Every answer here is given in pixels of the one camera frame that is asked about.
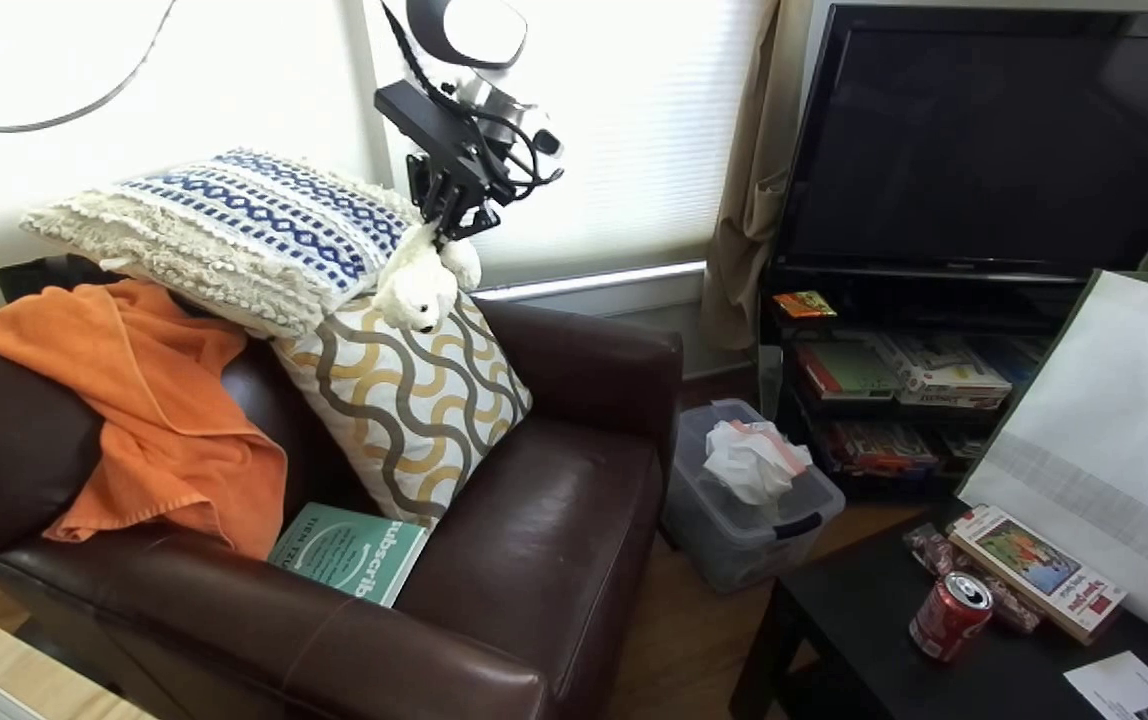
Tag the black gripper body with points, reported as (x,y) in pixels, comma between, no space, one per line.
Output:
(478,148)

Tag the white teddy bear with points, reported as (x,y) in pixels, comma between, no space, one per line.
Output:
(427,278)

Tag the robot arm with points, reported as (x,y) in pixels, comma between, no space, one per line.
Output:
(459,41)

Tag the brown leather sofa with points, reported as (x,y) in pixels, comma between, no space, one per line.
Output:
(519,607)

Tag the blue white fringed pillow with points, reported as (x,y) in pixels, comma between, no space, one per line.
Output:
(245,235)

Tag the wavy patterned cushion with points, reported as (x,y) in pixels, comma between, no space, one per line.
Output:
(414,413)

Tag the beige curtain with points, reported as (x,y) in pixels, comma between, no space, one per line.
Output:
(759,175)

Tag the teal book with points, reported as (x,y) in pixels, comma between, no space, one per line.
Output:
(354,555)

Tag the orange blanket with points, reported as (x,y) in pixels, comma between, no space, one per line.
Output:
(172,446)

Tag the clear plastic storage bin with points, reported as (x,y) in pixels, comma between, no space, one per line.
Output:
(743,501)

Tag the black tv stand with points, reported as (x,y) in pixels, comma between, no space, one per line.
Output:
(900,381)

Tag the black flat screen television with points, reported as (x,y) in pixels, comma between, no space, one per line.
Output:
(973,140)

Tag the red soda can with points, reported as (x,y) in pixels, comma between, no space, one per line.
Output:
(949,617)

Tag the colourful picture book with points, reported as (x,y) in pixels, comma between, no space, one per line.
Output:
(1056,584)

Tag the white paper sheet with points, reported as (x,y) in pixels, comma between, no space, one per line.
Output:
(1112,687)

